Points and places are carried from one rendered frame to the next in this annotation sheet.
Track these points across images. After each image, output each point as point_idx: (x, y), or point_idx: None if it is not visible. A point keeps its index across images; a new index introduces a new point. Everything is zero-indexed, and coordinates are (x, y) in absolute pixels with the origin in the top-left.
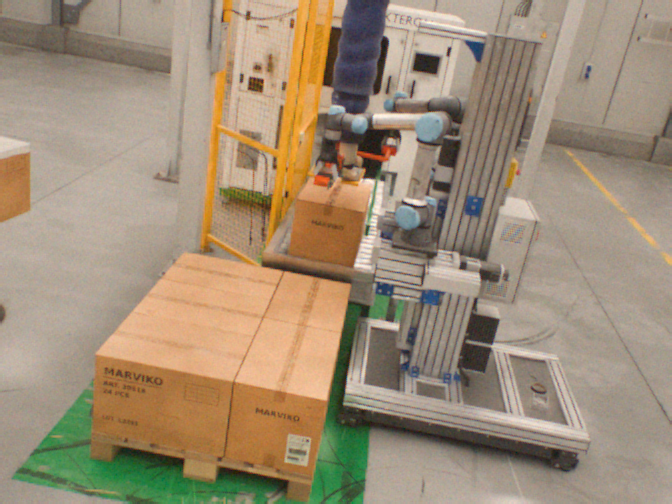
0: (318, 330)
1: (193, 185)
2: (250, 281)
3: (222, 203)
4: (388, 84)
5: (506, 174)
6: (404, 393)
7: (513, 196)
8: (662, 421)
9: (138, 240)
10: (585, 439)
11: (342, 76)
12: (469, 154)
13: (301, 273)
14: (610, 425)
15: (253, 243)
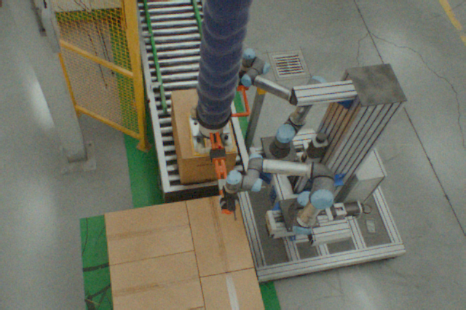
0: (239, 273)
1: (66, 118)
2: (170, 231)
3: (81, 90)
4: None
5: (365, 160)
6: (293, 262)
7: None
8: (432, 177)
9: (17, 126)
10: (403, 252)
11: (211, 97)
12: (338, 159)
13: (196, 192)
14: (404, 198)
15: (107, 84)
